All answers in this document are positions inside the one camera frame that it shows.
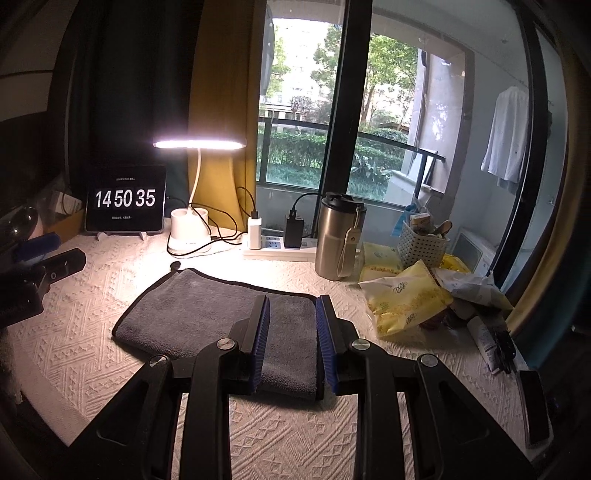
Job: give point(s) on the white crumpled plastic bag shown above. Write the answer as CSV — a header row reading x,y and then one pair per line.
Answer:
x,y
475,288

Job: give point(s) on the white textured table cloth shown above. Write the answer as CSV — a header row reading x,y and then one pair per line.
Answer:
x,y
138,406

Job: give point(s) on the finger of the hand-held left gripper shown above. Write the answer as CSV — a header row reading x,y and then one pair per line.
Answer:
x,y
60,265

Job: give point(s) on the white desk lamp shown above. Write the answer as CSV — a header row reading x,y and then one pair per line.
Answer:
x,y
194,221

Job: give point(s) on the black smartphone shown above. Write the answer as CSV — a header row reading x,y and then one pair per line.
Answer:
x,y
535,408

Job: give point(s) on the black charger adapter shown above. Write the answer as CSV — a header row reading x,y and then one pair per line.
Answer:
x,y
292,233

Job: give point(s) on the white power strip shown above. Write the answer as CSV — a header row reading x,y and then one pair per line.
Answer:
x,y
281,249

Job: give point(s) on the yellow tissue pack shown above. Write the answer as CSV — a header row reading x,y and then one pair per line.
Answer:
x,y
381,261

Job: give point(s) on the white charger plug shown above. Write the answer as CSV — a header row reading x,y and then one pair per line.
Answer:
x,y
255,230

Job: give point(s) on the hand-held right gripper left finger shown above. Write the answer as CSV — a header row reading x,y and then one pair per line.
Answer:
x,y
263,333

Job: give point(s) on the cardboard box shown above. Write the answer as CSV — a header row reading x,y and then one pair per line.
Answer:
x,y
60,219

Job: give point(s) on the white tube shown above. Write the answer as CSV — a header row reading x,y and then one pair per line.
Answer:
x,y
485,344

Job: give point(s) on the tablet clock display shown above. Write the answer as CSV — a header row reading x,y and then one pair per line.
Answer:
x,y
124,198

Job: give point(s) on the stainless steel tumbler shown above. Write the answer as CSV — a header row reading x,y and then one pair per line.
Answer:
x,y
337,240

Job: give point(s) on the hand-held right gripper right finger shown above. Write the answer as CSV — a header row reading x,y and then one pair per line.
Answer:
x,y
323,339

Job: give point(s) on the white tablet stand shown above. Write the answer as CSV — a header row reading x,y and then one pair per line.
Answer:
x,y
120,235

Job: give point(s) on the white plastic basket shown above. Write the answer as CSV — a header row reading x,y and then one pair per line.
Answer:
x,y
422,249

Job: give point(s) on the white hanging shirt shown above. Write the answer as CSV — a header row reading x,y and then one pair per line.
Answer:
x,y
505,134

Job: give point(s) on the yellow curtain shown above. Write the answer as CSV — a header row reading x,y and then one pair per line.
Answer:
x,y
221,92

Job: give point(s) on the grey towel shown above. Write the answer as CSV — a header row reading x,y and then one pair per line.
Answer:
x,y
194,314

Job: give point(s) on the yellow snack bag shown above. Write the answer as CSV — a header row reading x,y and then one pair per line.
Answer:
x,y
406,300

